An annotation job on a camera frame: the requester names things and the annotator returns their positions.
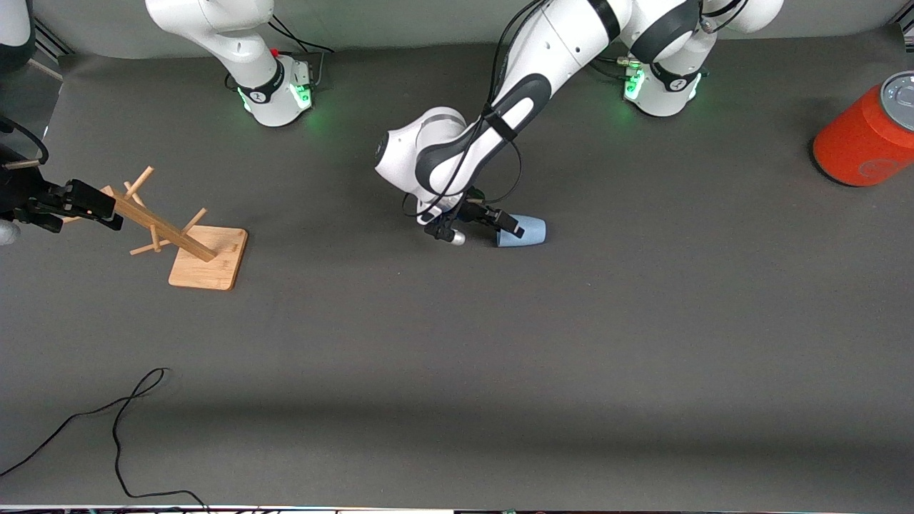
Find light blue plastic cup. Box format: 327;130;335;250
496;214;548;248

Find wooden cup rack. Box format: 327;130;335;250
63;166;249;291

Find orange cylindrical container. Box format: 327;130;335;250
813;70;914;188

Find silver aluminium frame rail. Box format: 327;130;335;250
32;20;74;59

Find black left arm base cables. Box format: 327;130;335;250
589;56;668;81

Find black arm base cables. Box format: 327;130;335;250
268;14;337;91
589;56;668;81

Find thin black loose cable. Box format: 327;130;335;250
0;368;209;512

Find black right arm base cables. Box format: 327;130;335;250
268;14;337;91

